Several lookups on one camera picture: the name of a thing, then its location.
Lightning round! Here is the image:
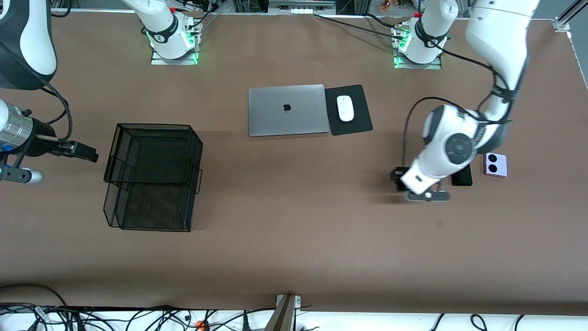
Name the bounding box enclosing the tall black smartphone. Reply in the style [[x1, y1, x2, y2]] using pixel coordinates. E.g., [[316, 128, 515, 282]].
[[451, 165, 473, 187]]

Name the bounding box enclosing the lavender flip phone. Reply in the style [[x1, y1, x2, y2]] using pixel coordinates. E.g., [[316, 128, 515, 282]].
[[483, 153, 508, 178]]

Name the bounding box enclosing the black mouse pad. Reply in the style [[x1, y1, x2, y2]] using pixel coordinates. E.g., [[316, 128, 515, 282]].
[[324, 84, 373, 136]]

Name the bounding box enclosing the white computer mouse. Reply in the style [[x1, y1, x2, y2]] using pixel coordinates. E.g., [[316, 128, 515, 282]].
[[337, 95, 355, 122]]

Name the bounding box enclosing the silver closed laptop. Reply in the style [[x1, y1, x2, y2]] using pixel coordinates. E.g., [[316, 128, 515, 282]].
[[248, 84, 330, 137]]

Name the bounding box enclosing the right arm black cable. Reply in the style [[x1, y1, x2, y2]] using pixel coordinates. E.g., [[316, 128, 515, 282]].
[[39, 85, 74, 139]]

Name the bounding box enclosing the black wire mesh basket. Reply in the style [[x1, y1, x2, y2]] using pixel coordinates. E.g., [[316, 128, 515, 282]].
[[103, 123, 204, 232]]

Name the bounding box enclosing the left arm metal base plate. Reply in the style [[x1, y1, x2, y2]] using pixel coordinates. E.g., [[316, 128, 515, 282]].
[[391, 25, 443, 70]]

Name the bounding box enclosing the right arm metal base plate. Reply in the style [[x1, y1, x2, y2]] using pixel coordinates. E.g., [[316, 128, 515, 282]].
[[151, 22, 203, 66]]

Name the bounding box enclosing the short black table cable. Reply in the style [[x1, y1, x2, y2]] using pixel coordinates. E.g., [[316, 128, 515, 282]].
[[365, 14, 400, 29]]

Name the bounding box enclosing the long black table cable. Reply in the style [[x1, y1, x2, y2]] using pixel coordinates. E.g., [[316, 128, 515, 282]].
[[314, 14, 405, 37]]

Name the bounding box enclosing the grey metal camera bracket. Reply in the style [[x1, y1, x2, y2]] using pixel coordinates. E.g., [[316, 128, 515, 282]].
[[265, 294, 301, 331]]

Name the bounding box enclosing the aluminium frame profile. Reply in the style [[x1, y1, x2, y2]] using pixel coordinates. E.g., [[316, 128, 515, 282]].
[[553, 0, 588, 33]]

